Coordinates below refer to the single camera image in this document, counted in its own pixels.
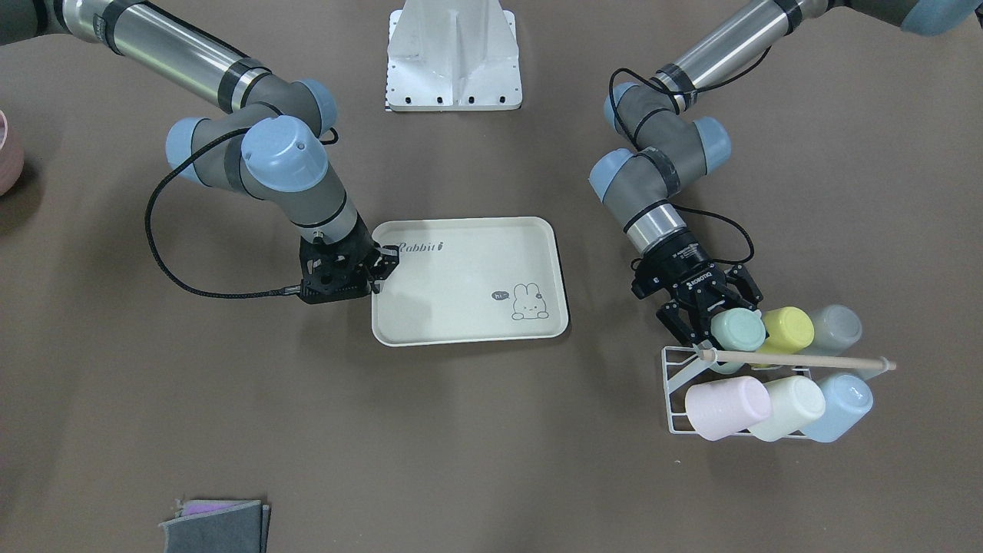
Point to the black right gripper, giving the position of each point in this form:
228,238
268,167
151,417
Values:
386,262

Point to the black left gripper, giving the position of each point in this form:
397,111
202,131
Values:
686,263

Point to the mint green cup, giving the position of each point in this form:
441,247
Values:
738,329

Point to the cream rabbit tray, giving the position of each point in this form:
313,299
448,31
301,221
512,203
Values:
470,280

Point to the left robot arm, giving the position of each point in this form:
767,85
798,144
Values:
668,153

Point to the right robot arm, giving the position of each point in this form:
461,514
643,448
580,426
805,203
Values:
268,145

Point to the yellow cup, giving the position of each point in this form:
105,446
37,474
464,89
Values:
788,330

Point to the pink cup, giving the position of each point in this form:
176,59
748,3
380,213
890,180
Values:
722,408

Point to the grey cup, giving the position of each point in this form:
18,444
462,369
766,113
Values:
836,329

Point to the cream white cup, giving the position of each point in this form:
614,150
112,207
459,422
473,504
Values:
796,402

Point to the light blue cup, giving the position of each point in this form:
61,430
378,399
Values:
848,399

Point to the folded grey cloth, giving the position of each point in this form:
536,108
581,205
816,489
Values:
212,525

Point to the pink ice bowl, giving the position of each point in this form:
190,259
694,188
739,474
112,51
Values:
12,155

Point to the white wire cup rack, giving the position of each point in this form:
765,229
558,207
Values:
682,368

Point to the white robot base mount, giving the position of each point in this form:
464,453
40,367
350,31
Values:
453,56

